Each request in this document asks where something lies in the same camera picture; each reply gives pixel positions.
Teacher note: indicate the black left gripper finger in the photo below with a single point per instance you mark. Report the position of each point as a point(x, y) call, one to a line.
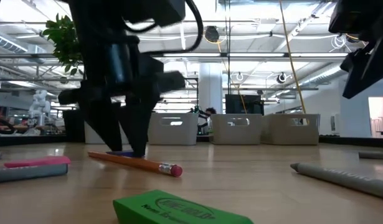
point(136, 130)
point(104, 124)

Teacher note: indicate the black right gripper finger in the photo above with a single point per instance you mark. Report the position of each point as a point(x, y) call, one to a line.
point(368, 71)
point(354, 60)

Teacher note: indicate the blue eraser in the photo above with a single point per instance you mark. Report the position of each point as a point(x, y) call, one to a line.
point(127, 153)

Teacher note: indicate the orange pencil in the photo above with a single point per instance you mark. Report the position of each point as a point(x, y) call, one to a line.
point(154, 166)

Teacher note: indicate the pink eraser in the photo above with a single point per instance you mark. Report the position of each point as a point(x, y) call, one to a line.
point(38, 161)

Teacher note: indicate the grey marker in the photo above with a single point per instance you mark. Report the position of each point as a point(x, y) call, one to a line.
point(29, 173)

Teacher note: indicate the green eraser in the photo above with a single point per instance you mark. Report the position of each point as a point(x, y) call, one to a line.
point(178, 211)

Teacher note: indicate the light grey plastic bin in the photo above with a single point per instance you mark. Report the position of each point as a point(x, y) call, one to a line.
point(172, 135)
point(291, 135)
point(236, 135)
point(89, 138)

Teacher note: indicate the white humanoid robot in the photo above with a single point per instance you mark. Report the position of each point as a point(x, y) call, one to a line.
point(40, 105)

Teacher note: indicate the person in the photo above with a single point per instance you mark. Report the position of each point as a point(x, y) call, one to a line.
point(206, 116)

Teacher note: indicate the potted green plant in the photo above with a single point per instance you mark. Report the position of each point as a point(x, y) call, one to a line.
point(63, 40)

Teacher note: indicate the white wall dispenser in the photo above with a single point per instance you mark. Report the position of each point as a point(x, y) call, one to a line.
point(334, 124)

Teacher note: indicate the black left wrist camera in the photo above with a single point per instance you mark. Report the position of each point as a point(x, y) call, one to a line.
point(160, 12)

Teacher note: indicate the black aluminium rig frame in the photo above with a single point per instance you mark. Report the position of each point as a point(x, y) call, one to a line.
point(23, 140)

